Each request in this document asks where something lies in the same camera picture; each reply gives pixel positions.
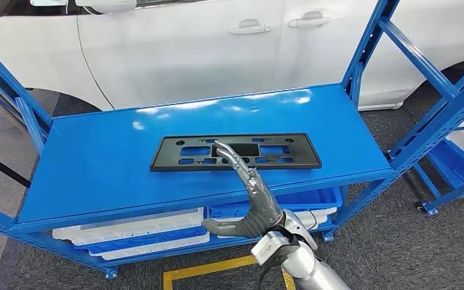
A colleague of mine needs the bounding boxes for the white car door handle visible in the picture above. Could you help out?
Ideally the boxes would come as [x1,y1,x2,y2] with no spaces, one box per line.
[228,19,272,36]
[287,11,331,29]

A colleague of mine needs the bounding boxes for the white plastic tray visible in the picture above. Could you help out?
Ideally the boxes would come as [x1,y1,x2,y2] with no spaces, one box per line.
[89,232,211,262]
[215,207,338,240]
[51,207,205,246]

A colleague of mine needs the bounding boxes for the black plastic plate with cutouts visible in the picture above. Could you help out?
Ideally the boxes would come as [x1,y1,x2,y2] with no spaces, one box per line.
[150,132,323,173]

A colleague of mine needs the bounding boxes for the black cable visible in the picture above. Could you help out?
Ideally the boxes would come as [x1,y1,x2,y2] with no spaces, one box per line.
[255,262,276,290]

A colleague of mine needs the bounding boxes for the blue metal shelf rack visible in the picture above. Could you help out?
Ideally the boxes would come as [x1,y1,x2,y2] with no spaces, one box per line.
[0,0,464,280]
[413,123,464,217]

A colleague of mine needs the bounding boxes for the yellow floor tape rectangle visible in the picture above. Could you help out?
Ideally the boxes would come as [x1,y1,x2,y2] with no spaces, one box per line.
[163,255,297,290]

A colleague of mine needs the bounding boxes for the white car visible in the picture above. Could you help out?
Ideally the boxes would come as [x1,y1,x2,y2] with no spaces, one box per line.
[0,0,464,112]

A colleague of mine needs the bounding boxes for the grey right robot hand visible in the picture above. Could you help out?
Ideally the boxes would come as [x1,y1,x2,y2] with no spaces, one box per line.
[201,140,287,240]

